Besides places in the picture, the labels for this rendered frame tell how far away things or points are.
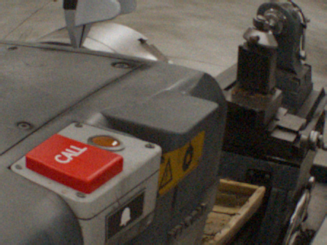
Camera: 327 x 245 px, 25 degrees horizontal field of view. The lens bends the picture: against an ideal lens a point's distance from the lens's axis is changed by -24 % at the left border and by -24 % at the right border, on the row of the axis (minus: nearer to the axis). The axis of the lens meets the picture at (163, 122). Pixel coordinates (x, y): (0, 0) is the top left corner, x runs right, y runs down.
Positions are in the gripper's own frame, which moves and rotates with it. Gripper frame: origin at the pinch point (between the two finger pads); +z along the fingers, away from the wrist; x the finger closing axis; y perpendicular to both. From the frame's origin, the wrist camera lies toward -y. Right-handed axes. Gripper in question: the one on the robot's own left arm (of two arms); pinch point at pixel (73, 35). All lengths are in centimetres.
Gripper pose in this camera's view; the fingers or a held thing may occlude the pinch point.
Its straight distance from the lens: 78.9
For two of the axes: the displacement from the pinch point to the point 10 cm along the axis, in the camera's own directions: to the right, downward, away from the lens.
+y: 9.2, 2.3, -3.3
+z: -1.2, 9.4, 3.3
